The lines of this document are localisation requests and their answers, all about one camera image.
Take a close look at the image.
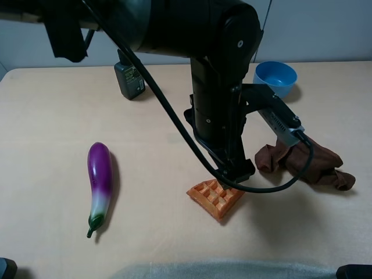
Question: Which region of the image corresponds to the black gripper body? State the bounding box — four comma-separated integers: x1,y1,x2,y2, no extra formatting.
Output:
184,85,255,183

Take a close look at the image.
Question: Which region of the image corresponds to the black gripper finger waffle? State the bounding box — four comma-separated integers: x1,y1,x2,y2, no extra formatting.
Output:
220,181,231,190

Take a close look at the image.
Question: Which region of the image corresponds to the orange toy waffle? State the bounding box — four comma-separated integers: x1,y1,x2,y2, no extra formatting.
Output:
186,179,245,225

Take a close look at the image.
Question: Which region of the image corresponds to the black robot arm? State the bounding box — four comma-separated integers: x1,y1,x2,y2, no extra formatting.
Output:
1,1,263,192

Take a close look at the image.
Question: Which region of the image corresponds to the brown crumpled cloth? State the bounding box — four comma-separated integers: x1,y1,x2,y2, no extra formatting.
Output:
255,138,356,191

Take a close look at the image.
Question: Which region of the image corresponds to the blue plastic bowl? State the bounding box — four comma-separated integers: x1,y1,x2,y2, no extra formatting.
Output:
253,61,298,98

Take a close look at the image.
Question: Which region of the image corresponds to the dark soap dispenser bottle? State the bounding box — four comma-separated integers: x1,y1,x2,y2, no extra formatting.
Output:
114,49,145,100

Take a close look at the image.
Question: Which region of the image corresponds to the purple toy eggplant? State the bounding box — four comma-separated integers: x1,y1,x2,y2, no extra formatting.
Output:
87,142,113,238

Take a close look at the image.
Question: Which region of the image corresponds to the black cable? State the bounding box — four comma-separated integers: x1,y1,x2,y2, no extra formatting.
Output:
81,0,315,194

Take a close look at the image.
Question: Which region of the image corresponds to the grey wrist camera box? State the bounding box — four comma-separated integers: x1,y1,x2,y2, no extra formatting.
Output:
241,83,306,146

